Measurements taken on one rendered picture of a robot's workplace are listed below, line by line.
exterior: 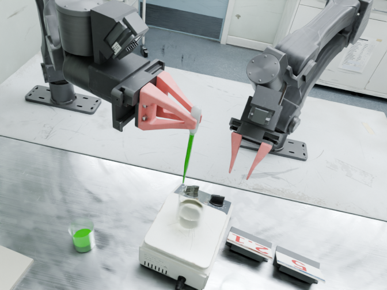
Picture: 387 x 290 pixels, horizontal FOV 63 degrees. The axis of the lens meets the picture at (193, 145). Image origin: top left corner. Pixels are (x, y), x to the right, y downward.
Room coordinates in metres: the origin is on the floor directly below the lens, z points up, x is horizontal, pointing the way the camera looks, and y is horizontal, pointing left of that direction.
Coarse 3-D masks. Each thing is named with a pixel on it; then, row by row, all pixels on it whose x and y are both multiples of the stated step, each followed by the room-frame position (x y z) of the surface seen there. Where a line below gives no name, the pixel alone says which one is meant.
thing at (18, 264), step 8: (0, 248) 0.25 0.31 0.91; (0, 256) 0.24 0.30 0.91; (8, 256) 0.24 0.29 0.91; (16, 256) 0.24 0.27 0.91; (24, 256) 0.24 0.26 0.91; (0, 264) 0.22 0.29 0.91; (8, 264) 0.22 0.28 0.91; (16, 264) 0.23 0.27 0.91; (24, 264) 0.23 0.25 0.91; (0, 272) 0.21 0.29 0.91; (8, 272) 0.21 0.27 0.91; (16, 272) 0.21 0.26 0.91; (24, 272) 0.22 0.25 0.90; (0, 280) 0.20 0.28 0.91; (8, 280) 0.20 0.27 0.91; (16, 280) 0.20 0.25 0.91; (0, 288) 0.18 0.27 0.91; (8, 288) 0.19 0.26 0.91
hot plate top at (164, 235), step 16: (176, 208) 0.35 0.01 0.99; (208, 208) 0.36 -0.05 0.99; (160, 224) 0.31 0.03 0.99; (176, 224) 0.31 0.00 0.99; (208, 224) 0.33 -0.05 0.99; (224, 224) 0.33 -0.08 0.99; (144, 240) 0.27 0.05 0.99; (160, 240) 0.28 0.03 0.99; (176, 240) 0.28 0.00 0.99; (192, 240) 0.29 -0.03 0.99; (208, 240) 0.29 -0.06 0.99; (176, 256) 0.25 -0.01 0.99; (192, 256) 0.26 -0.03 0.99; (208, 256) 0.26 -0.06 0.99
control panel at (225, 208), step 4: (176, 192) 0.41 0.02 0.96; (224, 200) 0.43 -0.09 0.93; (208, 204) 0.39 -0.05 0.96; (224, 204) 0.41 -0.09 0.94; (228, 204) 0.42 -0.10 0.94; (216, 208) 0.38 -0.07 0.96; (220, 208) 0.39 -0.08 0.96; (224, 208) 0.39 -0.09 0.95; (228, 208) 0.40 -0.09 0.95; (224, 212) 0.38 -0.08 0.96
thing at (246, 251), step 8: (232, 232) 0.37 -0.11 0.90; (240, 232) 0.38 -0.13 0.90; (232, 240) 0.34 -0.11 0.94; (256, 240) 0.36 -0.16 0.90; (264, 240) 0.37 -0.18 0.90; (232, 248) 0.33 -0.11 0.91; (240, 248) 0.33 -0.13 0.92; (248, 256) 0.32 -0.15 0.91; (256, 256) 0.32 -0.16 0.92; (264, 256) 0.31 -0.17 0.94
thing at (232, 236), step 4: (232, 236) 0.35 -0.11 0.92; (236, 236) 0.36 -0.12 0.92; (240, 236) 0.36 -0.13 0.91; (236, 240) 0.34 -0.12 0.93; (240, 240) 0.35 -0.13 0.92; (244, 240) 0.35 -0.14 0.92; (248, 240) 0.36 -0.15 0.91; (244, 244) 0.33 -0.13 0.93; (248, 244) 0.34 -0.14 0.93; (252, 244) 0.34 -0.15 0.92; (256, 244) 0.35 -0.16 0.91; (252, 248) 0.33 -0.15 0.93; (256, 248) 0.33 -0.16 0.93; (260, 248) 0.34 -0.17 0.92; (264, 248) 0.34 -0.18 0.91; (264, 252) 0.33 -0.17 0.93; (268, 252) 0.33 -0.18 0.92
